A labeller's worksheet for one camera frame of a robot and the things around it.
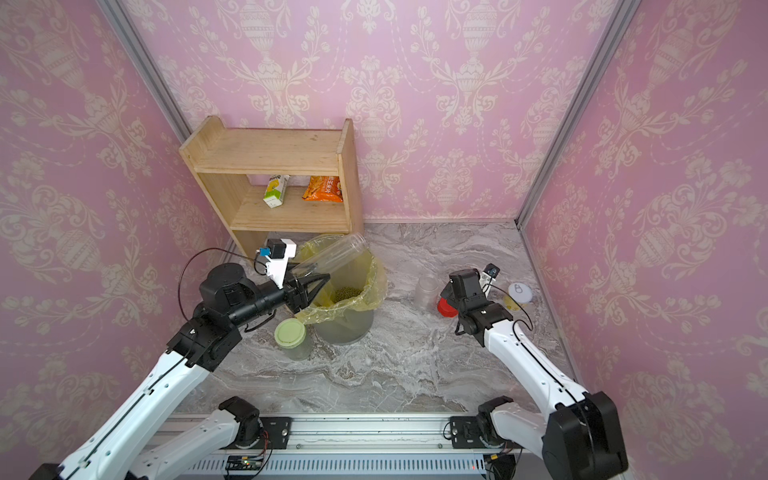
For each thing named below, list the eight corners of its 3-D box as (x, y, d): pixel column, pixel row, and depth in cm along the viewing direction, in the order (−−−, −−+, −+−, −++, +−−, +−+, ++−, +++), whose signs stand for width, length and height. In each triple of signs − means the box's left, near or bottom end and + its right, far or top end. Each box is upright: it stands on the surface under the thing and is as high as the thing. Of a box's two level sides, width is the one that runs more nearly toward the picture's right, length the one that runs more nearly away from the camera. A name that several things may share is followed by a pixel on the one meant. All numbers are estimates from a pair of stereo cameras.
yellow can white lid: (505, 311, 98) (511, 300, 93) (500, 293, 103) (505, 282, 98) (527, 311, 98) (534, 300, 93) (521, 293, 103) (528, 282, 98)
